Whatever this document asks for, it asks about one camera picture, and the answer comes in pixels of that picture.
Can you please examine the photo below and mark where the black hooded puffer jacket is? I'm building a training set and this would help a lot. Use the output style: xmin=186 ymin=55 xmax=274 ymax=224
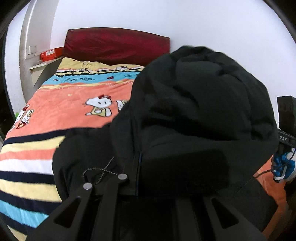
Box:
xmin=53 ymin=47 xmax=278 ymax=240

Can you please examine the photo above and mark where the orange Hello Kitty blanket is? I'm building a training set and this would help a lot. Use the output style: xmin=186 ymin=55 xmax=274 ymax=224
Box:
xmin=0 ymin=57 xmax=290 ymax=241

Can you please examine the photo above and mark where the white bedside shelf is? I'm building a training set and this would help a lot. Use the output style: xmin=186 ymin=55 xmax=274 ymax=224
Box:
xmin=29 ymin=57 xmax=63 ymax=87

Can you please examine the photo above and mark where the dark red headboard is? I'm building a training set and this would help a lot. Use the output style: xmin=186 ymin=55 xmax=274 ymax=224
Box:
xmin=64 ymin=27 xmax=170 ymax=66

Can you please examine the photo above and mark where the red box on shelf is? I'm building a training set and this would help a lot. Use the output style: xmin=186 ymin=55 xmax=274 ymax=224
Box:
xmin=40 ymin=47 xmax=64 ymax=62

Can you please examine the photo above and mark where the white wall switch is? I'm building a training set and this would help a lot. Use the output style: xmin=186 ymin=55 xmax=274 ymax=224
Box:
xmin=28 ymin=45 xmax=37 ymax=55

